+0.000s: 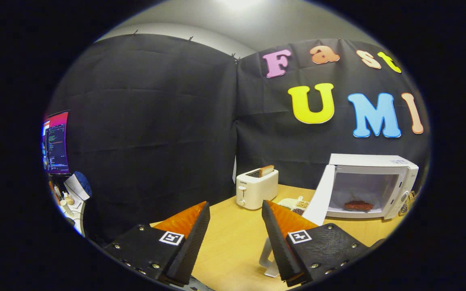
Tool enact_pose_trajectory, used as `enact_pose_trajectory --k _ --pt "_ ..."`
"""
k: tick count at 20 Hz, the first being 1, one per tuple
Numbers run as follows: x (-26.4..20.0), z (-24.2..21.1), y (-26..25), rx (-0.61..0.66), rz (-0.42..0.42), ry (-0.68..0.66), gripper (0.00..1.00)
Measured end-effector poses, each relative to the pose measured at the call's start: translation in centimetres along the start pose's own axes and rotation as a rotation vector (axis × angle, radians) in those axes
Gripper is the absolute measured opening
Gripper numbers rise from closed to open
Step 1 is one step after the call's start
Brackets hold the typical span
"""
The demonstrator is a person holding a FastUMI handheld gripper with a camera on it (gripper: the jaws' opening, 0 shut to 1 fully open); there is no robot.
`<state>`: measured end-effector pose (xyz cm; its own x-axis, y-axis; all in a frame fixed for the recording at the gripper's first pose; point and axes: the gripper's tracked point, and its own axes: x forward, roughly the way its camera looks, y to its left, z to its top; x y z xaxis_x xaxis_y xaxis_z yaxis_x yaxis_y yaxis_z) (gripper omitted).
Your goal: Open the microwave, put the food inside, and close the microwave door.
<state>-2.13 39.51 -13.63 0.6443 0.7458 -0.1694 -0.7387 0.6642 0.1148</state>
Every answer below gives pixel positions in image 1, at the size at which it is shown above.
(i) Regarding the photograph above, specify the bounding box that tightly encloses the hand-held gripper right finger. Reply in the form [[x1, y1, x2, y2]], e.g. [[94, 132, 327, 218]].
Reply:
[[262, 200, 385, 287]]

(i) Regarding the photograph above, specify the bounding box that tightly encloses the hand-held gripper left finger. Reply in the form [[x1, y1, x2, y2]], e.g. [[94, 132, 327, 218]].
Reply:
[[104, 201, 211, 287]]

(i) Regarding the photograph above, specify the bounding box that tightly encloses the dried red meat strip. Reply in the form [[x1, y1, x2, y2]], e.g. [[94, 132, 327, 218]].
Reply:
[[344, 200, 374, 211]]

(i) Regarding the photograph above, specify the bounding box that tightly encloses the white toaster oven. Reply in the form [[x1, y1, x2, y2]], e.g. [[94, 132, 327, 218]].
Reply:
[[258, 154, 419, 278]]

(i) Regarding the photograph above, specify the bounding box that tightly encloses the white pop-up toaster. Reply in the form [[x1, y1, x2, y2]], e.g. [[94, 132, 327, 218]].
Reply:
[[236, 169, 279, 210]]

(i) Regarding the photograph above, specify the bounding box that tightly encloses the white divided dish of beans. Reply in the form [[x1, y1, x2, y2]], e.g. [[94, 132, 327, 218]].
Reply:
[[277, 196, 310, 216]]

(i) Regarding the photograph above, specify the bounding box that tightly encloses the white and blue object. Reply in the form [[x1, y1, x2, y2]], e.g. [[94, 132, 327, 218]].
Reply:
[[64, 171, 93, 201]]

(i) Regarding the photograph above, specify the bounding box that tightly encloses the black backdrop cloth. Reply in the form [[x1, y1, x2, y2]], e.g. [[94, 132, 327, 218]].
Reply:
[[47, 34, 431, 243]]

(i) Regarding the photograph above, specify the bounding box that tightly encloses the computer monitor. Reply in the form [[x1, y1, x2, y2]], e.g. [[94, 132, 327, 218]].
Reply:
[[42, 111, 71, 175]]

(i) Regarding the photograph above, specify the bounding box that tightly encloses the metal wire basket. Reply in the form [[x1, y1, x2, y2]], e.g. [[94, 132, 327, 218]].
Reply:
[[398, 192, 415, 217]]

